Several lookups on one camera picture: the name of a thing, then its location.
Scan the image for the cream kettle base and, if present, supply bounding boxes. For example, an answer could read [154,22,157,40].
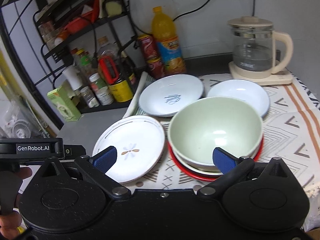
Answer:
[228,61,293,86]

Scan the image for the white floral plate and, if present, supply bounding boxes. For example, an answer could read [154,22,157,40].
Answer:
[92,115,165,184]

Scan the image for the orange juice bottle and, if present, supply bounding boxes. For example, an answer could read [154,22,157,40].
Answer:
[151,7,187,75]

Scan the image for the pale green standalone bowl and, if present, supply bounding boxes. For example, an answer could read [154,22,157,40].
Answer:
[168,96,263,167]

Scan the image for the patterned woven table mat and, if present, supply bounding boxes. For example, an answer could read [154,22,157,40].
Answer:
[126,76,319,231]

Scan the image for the white plate Bakery print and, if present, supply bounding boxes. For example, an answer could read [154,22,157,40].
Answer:
[207,80,271,118]

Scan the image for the red drink can lower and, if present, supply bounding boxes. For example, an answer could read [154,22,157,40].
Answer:
[147,57,165,79]

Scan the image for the yellow label sauce bottle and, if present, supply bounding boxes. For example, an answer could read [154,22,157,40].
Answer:
[108,77,133,102]

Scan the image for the white plate Sweet print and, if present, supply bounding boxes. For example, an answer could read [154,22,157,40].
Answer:
[138,74,204,117]

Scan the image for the black wire spice rack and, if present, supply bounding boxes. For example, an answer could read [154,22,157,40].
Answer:
[32,0,141,114]

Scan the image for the black power cable left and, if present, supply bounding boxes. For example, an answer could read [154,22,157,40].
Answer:
[125,0,221,37]

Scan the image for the folded striped cloth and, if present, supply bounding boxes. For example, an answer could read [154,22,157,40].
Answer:
[123,72,156,119]

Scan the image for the yellow sponge on rack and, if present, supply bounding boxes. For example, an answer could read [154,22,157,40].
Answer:
[105,1,123,17]

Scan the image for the red rimmed plate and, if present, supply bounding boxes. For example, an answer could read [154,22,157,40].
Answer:
[167,133,265,183]

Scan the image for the glass electric kettle cream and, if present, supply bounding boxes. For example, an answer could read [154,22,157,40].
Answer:
[227,16,293,74]

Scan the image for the white cap seasoning jar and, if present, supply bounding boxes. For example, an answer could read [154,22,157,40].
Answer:
[89,73,114,106]

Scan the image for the green carton box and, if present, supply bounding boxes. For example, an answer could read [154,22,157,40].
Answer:
[47,86,81,122]

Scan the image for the person's left hand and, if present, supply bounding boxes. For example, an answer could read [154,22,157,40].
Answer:
[1,167,33,239]

